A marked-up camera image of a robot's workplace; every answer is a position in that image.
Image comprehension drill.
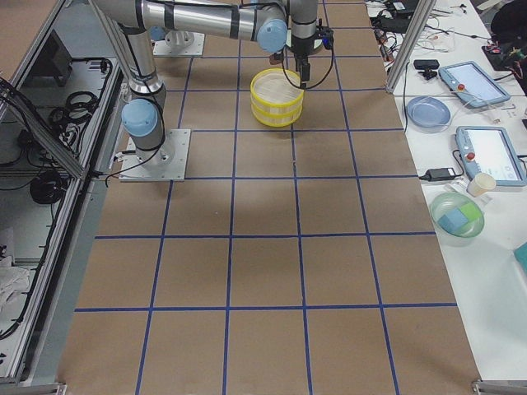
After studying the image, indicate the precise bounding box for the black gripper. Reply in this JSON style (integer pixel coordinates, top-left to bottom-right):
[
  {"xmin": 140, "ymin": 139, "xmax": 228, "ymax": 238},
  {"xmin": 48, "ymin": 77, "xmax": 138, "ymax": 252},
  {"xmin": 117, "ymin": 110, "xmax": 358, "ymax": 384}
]
[{"xmin": 291, "ymin": 35, "xmax": 315, "ymax": 89}]

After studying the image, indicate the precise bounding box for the yellow steamer basket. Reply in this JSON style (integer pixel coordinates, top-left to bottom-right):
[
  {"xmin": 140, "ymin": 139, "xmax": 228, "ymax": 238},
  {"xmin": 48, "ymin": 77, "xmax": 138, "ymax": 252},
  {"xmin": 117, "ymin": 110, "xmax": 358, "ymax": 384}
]
[{"xmin": 250, "ymin": 68, "xmax": 304, "ymax": 114}]

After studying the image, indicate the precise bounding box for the dark brown bun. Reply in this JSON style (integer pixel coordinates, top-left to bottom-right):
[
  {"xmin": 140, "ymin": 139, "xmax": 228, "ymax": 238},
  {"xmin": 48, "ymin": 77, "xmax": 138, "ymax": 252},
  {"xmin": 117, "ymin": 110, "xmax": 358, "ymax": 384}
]
[{"xmin": 268, "ymin": 52, "xmax": 283, "ymax": 65}]

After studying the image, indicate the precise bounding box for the black webcam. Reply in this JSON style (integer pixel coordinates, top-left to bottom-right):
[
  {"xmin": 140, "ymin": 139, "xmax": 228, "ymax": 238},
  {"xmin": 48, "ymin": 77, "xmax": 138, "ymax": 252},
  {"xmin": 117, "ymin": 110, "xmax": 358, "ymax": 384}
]
[{"xmin": 413, "ymin": 59, "xmax": 440, "ymax": 81}]

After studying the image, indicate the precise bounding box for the blue round plate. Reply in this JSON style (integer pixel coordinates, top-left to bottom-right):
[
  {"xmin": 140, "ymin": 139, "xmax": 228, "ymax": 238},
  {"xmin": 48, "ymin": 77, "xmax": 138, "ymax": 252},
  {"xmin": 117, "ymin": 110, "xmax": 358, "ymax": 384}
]
[{"xmin": 406, "ymin": 96, "xmax": 451, "ymax": 130}]

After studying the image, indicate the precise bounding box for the blue teach pendant far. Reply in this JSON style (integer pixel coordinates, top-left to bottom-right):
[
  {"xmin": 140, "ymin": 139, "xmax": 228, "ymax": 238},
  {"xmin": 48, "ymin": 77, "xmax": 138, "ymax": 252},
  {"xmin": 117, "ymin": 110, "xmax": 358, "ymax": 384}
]
[{"xmin": 438, "ymin": 61, "xmax": 511, "ymax": 108}]

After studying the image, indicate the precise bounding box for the blue teach pendant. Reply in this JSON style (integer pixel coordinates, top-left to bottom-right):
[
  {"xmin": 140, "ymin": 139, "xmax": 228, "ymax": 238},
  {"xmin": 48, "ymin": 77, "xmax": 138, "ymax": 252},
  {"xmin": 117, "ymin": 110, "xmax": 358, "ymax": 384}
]
[
  {"xmin": 438, "ymin": 61, "xmax": 511, "ymax": 108},
  {"xmin": 455, "ymin": 126, "xmax": 526, "ymax": 187}
]

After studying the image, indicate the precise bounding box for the black power adapter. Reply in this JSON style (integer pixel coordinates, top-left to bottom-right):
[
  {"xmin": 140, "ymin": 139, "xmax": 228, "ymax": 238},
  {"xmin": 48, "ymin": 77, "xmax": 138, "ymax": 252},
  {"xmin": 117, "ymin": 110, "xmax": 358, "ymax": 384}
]
[{"xmin": 419, "ymin": 167, "xmax": 462, "ymax": 182}]

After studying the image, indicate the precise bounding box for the blue teach pendant near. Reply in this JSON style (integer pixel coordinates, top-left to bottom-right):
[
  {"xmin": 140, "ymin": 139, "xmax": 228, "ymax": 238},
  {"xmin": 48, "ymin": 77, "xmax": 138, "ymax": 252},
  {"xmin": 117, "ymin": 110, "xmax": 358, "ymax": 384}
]
[{"xmin": 455, "ymin": 126, "xmax": 526, "ymax": 187}]

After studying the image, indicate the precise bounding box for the paper cup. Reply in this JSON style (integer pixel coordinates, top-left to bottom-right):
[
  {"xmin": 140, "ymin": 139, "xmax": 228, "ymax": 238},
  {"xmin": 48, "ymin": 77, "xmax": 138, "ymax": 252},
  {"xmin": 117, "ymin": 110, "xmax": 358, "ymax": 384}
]
[{"xmin": 466, "ymin": 172, "xmax": 497, "ymax": 197}]

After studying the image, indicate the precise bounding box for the green bowl with blocks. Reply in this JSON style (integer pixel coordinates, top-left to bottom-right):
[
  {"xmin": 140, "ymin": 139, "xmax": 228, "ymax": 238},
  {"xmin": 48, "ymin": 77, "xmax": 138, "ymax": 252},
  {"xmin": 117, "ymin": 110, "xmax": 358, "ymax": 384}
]
[{"xmin": 429, "ymin": 192, "xmax": 485, "ymax": 246}]

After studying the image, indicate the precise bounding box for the white crumpled cloth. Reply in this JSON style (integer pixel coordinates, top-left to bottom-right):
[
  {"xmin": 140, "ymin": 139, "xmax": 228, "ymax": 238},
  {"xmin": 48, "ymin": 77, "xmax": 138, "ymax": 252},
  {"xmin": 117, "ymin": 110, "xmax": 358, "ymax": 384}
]
[{"xmin": 0, "ymin": 228, "xmax": 32, "ymax": 318}]

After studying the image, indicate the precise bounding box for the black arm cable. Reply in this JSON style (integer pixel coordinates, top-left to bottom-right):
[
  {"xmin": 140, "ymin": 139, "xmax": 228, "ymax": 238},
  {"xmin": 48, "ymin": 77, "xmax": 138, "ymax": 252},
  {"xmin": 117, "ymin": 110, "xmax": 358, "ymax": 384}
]
[{"xmin": 287, "ymin": 18, "xmax": 335, "ymax": 91}]

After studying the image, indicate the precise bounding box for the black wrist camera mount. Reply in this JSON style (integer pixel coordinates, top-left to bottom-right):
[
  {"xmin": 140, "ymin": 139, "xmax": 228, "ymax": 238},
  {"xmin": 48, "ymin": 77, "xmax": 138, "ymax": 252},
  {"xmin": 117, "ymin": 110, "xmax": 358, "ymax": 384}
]
[{"xmin": 314, "ymin": 26, "xmax": 334, "ymax": 51}]

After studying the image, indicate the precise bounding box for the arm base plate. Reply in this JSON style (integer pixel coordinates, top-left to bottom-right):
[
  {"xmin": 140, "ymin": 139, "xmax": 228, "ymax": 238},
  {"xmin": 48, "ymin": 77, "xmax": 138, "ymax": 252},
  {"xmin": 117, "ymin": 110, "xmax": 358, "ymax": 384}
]
[
  {"xmin": 153, "ymin": 30, "xmax": 205, "ymax": 58},
  {"xmin": 119, "ymin": 129, "xmax": 191, "ymax": 182}
]

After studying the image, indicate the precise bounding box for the aluminium frame post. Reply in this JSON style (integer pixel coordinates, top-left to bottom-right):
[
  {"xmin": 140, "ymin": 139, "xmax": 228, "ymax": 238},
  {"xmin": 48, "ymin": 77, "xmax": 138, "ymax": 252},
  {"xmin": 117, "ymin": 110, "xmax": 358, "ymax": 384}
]
[{"xmin": 385, "ymin": 0, "xmax": 436, "ymax": 93}]

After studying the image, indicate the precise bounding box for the side aluminium frame rail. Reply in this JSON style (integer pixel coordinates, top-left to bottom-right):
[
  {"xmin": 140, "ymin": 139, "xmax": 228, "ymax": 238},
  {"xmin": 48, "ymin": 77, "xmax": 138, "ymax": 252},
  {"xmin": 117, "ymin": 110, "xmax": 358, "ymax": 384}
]
[{"xmin": 1, "ymin": 1, "xmax": 122, "ymax": 384}]

